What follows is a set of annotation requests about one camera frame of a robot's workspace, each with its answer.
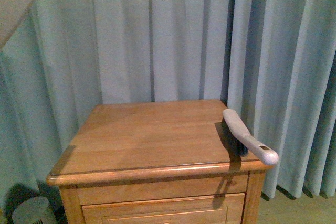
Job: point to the beige hand brush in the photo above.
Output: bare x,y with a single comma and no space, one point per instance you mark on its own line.
245,141

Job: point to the light grey curtain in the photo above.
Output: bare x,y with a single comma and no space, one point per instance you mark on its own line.
273,61

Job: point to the wooden nightstand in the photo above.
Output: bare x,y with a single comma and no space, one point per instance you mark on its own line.
159,162

